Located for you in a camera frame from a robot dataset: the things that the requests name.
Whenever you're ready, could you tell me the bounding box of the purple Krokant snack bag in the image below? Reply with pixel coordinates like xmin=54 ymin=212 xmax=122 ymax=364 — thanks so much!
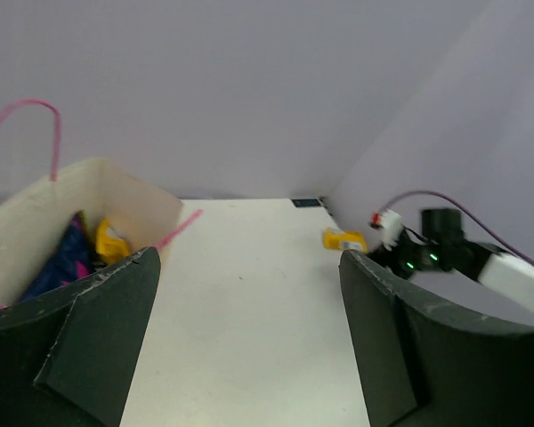
xmin=17 ymin=211 xmax=93 ymax=302

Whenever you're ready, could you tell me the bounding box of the yellow snack packet far corner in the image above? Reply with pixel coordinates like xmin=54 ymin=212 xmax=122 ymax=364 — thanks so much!
xmin=322 ymin=227 xmax=368 ymax=254

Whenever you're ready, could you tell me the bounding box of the paper bag with pink handles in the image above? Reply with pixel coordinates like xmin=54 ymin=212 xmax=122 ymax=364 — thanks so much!
xmin=0 ymin=98 xmax=202 ymax=310

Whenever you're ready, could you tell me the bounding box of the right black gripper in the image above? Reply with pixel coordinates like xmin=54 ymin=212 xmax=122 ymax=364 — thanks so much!
xmin=367 ymin=235 xmax=432 ymax=279

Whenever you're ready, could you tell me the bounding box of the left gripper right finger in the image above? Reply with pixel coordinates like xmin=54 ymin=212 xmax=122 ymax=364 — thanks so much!
xmin=339 ymin=251 xmax=534 ymax=426

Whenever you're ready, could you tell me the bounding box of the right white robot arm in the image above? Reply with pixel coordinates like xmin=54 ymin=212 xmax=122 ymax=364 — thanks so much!
xmin=368 ymin=208 xmax=534 ymax=313

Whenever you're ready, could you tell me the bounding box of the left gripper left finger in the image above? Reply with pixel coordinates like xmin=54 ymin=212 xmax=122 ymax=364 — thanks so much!
xmin=0 ymin=247 xmax=161 ymax=426

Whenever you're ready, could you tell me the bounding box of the yellow M&M packet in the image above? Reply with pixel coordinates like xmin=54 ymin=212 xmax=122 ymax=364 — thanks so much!
xmin=95 ymin=219 xmax=132 ymax=264

